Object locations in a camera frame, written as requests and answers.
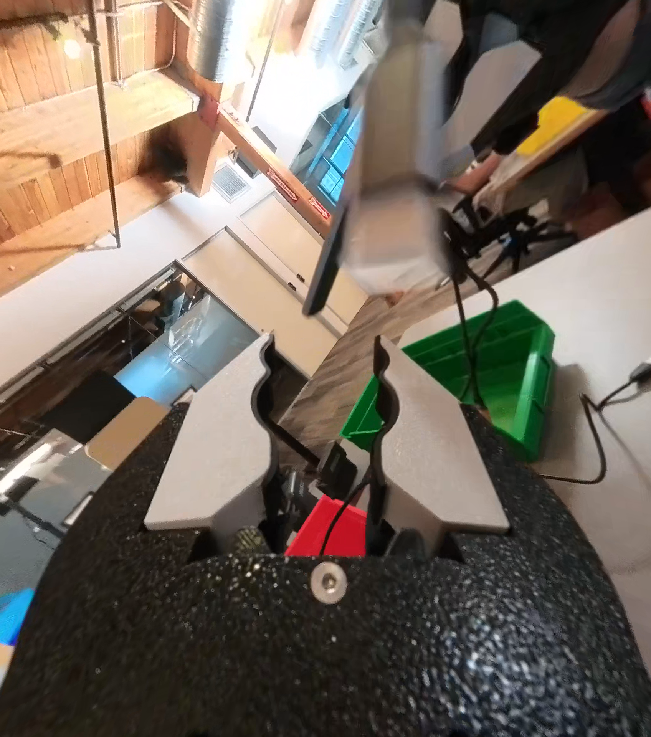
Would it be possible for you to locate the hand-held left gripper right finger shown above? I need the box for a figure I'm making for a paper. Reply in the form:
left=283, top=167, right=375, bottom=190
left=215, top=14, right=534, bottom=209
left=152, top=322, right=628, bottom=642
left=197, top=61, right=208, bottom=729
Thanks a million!
left=366, top=334, right=512, bottom=558

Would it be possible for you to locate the yellow plastic bin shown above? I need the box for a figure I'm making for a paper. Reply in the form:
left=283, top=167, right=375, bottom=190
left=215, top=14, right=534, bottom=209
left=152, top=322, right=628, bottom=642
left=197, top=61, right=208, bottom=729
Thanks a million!
left=517, top=97, right=591, bottom=156

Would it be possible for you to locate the wooden support post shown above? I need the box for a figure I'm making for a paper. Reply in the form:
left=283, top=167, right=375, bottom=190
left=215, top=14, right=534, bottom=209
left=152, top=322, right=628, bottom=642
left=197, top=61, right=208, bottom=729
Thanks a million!
left=187, top=92, right=335, bottom=237

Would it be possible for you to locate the black usb cable silver plug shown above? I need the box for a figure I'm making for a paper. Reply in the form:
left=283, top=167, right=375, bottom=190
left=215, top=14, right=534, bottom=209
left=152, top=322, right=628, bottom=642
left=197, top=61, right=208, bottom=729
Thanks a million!
left=535, top=355, right=651, bottom=486

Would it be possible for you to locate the blue plastic bin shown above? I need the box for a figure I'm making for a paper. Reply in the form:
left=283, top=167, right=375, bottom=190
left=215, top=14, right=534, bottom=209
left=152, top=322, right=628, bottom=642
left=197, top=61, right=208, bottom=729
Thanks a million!
left=0, top=587, right=35, bottom=646

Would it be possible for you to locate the green plastic bin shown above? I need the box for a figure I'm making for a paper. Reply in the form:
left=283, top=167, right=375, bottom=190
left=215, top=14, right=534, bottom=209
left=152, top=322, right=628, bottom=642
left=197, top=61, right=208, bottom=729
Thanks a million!
left=340, top=299, right=557, bottom=463

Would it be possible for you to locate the beige door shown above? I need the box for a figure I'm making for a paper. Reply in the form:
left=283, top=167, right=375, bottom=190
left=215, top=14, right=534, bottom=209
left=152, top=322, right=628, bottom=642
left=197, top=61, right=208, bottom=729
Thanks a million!
left=178, top=226, right=349, bottom=340
left=238, top=192, right=332, bottom=277

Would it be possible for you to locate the white wall vent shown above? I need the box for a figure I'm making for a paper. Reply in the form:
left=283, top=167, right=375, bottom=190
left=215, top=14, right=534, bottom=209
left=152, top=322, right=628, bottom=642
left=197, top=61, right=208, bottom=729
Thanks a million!
left=210, top=164, right=250, bottom=202

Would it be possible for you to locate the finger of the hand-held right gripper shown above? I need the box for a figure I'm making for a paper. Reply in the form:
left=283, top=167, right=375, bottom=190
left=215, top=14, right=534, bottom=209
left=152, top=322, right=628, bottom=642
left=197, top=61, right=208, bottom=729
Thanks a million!
left=301, top=98, right=450, bottom=316
left=360, top=0, right=477, bottom=188

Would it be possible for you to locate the silver air duct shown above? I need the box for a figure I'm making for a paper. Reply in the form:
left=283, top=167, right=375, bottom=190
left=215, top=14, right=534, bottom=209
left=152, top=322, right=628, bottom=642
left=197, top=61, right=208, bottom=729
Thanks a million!
left=308, top=0, right=387, bottom=67
left=186, top=0, right=257, bottom=83

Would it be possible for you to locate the grey office desk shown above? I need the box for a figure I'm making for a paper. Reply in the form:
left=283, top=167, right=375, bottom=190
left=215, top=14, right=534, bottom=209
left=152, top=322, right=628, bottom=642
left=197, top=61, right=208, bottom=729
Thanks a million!
left=475, top=106, right=611, bottom=197

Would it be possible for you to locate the small black adapter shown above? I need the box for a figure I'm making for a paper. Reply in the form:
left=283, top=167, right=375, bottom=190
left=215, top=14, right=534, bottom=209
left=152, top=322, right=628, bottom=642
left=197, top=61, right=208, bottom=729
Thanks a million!
left=271, top=423, right=358, bottom=496

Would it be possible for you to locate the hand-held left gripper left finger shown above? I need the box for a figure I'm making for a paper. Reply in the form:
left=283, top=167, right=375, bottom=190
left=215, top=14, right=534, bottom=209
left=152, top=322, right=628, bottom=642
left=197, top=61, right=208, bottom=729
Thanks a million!
left=143, top=332, right=279, bottom=556

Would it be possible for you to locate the blue-lit window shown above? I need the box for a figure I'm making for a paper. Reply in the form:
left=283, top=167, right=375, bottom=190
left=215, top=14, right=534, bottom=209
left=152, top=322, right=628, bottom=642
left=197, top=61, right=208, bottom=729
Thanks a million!
left=291, top=98, right=364, bottom=208

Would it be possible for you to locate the red plastic bin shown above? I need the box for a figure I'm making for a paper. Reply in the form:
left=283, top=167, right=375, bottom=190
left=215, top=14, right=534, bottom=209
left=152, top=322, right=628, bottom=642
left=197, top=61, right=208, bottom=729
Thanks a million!
left=285, top=496, right=369, bottom=558

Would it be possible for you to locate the black metal ceiling pipe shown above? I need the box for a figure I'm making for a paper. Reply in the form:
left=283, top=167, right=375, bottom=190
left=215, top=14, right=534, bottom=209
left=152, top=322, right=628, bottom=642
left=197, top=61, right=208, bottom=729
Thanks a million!
left=85, top=0, right=123, bottom=248

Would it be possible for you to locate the black office chair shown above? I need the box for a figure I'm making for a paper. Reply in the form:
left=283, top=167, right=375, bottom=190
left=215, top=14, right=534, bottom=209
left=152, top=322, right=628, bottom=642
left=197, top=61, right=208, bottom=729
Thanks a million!
left=443, top=198, right=580, bottom=277

